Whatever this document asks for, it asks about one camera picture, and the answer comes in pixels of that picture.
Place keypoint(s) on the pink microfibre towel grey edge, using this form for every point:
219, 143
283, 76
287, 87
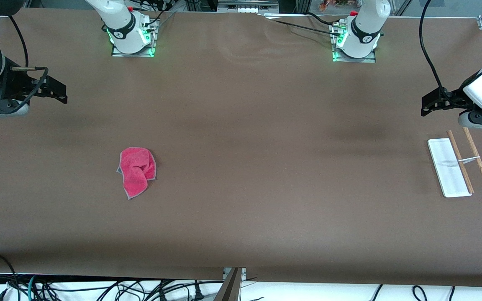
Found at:
136, 171

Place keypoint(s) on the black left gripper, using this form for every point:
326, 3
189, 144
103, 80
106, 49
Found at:
451, 98

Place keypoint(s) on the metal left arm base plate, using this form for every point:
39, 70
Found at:
370, 59

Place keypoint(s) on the orange items behind table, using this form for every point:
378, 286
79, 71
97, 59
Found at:
333, 4

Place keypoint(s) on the white rack base plate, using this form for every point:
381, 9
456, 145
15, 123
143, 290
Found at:
448, 175

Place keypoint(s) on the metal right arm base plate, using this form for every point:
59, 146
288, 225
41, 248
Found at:
119, 54

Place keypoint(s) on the white rack cross bracket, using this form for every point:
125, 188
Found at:
471, 159

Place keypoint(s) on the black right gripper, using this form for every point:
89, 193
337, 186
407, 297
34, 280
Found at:
14, 82

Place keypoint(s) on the wooden rack rod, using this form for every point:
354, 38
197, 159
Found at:
454, 146

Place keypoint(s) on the white power strip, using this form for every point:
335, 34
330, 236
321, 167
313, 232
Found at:
247, 9

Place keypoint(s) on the brown table cover sheet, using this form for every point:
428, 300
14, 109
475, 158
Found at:
241, 188

